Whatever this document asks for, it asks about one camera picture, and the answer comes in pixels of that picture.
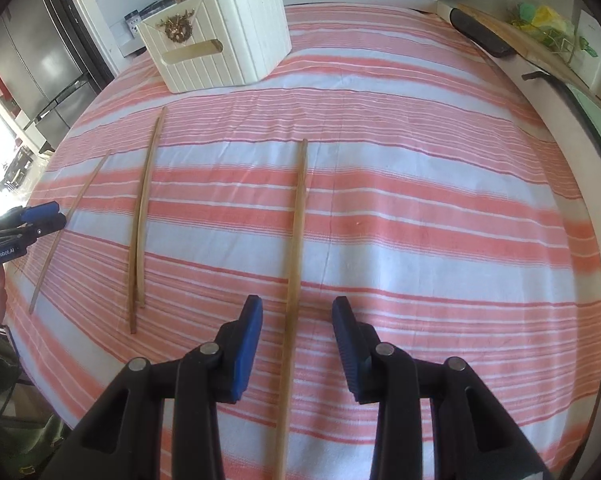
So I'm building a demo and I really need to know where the grey refrigerator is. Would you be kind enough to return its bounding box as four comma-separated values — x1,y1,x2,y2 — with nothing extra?
0,0,102,135

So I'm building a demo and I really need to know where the white ribbed utensil holder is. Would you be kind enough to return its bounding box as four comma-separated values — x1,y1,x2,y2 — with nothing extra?
137,0,294,94

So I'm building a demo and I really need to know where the pale green cutting board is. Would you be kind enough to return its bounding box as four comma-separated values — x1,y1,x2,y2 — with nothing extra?
522,70,601,177

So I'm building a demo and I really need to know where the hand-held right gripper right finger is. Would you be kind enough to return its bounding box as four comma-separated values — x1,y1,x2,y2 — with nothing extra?
331,296,556,480

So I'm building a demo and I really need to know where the yellow green plastic bag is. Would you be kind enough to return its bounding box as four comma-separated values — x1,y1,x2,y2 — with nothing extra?
504,0,582,57

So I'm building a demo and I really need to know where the white knife block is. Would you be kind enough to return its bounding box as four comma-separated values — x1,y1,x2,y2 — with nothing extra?
572,8,601,102

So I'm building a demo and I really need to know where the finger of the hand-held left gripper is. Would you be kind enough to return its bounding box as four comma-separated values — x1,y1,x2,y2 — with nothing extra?
29,214,68,237
20,201,60,224

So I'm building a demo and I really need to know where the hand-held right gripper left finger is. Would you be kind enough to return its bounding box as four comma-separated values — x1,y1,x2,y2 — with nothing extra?
63,295,264,480

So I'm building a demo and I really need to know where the dark floor object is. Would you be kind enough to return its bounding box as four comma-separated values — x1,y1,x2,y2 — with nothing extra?
0,144,34,192

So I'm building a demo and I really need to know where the small black lid jar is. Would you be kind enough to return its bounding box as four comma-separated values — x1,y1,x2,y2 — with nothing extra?
124,9,144,39

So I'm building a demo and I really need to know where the person's green clothing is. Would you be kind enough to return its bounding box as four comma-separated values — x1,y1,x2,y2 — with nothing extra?
0,347,70,480

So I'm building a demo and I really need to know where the black oblong pad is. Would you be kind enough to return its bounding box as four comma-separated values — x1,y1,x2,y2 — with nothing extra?
449,7,515,60

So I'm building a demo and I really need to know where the wooden cutting board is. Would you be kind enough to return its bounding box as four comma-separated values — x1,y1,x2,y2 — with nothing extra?
455,3,589,89

